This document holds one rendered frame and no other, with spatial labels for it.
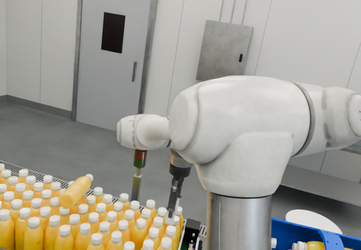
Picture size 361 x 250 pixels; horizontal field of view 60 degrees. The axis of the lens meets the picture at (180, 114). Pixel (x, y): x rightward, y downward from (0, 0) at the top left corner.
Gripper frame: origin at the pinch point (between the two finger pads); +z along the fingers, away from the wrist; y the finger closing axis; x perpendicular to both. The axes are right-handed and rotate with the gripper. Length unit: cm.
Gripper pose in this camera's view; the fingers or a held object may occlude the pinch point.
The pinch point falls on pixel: (172, 212)
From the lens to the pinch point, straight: 122.5
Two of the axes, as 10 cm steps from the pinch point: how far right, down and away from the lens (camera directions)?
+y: 1.9, -2.7, 9.5
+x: -9.7, -2.1, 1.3
